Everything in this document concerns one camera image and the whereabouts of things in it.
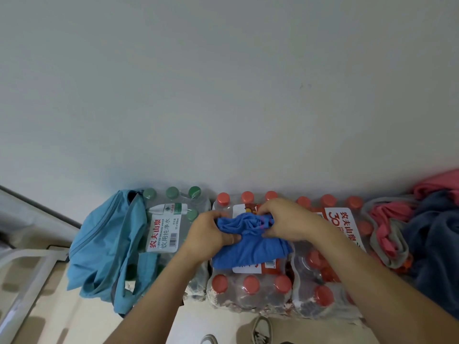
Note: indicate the person's left hand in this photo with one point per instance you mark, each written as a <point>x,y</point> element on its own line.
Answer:
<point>208,236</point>

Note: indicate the person's right hand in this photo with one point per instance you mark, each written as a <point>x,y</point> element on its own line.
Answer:
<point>290,218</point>

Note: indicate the blue t-shirt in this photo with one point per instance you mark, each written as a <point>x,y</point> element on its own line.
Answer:
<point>251,250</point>

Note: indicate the light blue backpack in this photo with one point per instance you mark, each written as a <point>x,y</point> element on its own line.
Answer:
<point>107,247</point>

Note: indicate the grey-blue towel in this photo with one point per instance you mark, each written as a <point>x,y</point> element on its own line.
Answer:
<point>437,254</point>

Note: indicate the person's left forearm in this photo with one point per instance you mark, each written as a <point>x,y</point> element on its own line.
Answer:
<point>150,304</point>

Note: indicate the person's right forearm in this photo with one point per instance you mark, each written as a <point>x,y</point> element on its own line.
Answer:
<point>387,293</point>

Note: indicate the stack of water bottle packs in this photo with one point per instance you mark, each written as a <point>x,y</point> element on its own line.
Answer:
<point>251,290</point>

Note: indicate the white and black sneaker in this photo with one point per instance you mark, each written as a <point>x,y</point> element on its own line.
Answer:
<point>261,331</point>
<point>209,339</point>

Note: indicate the white panel leaning on wall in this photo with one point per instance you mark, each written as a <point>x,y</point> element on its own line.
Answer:
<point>32,214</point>

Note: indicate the white leg machine frame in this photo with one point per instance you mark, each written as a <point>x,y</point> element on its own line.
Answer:
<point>21,283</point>

